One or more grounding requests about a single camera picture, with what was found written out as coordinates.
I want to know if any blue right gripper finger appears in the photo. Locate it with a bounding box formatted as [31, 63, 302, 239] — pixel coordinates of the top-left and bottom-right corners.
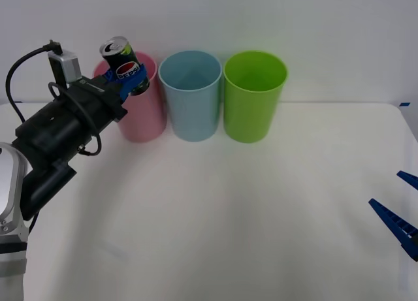
[368, 198, 418, 262]
[396, 170, 418, 191]

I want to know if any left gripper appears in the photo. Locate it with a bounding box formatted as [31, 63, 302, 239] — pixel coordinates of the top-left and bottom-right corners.
[63, 62, 148, 127]

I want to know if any black drink can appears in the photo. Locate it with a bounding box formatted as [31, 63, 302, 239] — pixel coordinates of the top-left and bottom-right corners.
[99, 36, 151, 97]

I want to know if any pink plastic waste bin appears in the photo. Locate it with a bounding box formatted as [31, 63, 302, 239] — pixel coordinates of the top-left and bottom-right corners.
[93, 51, 168, 144]

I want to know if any pale blue plastic waste bin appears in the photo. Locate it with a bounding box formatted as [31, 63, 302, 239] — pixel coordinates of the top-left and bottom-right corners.
[157, 50, 223, 142]

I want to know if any green plastic waste bin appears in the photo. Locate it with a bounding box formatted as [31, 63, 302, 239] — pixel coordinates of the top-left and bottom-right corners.
[223, 50, 289, 144]

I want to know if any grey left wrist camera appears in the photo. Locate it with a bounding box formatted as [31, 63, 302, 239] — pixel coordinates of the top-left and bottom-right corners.
[47, 48, 83, 86]

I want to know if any black camera cable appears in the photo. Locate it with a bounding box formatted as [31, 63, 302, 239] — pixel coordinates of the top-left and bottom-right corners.
[5, 39, 103, 157]

